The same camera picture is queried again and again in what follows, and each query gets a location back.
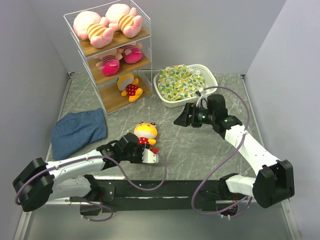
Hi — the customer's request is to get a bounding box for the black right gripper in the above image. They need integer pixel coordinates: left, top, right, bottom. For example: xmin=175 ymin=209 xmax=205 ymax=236
xmin=173 ymin=102 xmax=216 ymax=128

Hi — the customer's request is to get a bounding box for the yellow plush red dotted dress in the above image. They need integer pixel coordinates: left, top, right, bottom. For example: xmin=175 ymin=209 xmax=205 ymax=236
xmin=133 ymin=122 xmax=158 ymax=146

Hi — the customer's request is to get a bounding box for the black-haired doll pink striped dress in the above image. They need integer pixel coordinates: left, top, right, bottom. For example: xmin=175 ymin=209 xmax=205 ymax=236
xmin=118 ymin=42 xmax=143 ymax=64

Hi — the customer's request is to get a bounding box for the pink plush pig striped shirt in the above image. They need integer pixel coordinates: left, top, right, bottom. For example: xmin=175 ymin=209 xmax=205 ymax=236
xmin=73 ymin=10 xmax=115 ymax=49

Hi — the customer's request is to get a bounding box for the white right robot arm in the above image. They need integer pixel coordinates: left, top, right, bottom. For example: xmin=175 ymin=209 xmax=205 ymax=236
xmin=173 ymin=94 xmax=295 ymax=209

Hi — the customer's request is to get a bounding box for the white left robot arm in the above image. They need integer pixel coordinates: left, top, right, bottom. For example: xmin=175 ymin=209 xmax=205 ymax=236
xmin=12 ymin=133 xmax=145 ymax=212

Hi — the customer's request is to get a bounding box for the lemon print cloth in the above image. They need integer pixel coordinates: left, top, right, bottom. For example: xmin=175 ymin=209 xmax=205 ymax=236
xmin=157 ymin=64 xmax=205 ymax=102

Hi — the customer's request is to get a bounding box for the white plastic basket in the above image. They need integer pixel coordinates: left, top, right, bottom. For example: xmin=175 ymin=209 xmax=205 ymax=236
xmin=153 ymin=64 xmax=218 ymax=108

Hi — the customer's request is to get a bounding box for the blue checked cloth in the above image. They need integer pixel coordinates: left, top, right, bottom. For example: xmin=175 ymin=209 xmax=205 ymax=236
xmin=51 ymin=108 xmax=108 ymax=160

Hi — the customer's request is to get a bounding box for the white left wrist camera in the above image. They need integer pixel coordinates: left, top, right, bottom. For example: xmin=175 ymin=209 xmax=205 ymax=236
xmin=142 ymin=148 xmax=159 ymax=164

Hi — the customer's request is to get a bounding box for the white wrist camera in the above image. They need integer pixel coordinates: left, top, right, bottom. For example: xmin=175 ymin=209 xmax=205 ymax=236
xmin=142 ymin=148 xmax=159 ymax=164
xmin=195 ymin=90 xmax=208 ymax=109

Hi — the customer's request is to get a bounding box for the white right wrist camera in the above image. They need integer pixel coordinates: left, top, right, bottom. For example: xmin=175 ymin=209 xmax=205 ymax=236
xmin=195 ymin=90 xmax=208 ymax=109

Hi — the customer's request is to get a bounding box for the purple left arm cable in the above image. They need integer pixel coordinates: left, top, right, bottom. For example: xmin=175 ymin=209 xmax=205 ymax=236
xmin=14 ymin=149 xmax=168 ymax=206

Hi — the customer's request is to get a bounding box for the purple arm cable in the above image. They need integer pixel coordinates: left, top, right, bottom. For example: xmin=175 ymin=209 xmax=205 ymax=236
xmin=14 ymin=149 xmax=168 ymax=206
xmin=191 ymin=86 xmax=253 ymax=218

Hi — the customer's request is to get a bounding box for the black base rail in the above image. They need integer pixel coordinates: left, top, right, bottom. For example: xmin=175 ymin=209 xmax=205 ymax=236
xmin=84 ymin=180 xmax=244 ymax=212

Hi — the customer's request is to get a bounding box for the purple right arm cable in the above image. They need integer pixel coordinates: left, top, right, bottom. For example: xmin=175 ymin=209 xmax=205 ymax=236
xmin=191 ymin=86 xmax=253 ymax=218

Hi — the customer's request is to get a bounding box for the purple cable loop under rail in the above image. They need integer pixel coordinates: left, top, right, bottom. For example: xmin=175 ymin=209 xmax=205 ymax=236
xmin=79 ymin=201 xmax=115 ymax=223

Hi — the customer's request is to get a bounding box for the white wire wooden shelf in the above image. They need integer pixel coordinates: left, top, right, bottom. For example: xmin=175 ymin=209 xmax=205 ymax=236
xmin=64 ymin=0 xmax=153 ymax=114

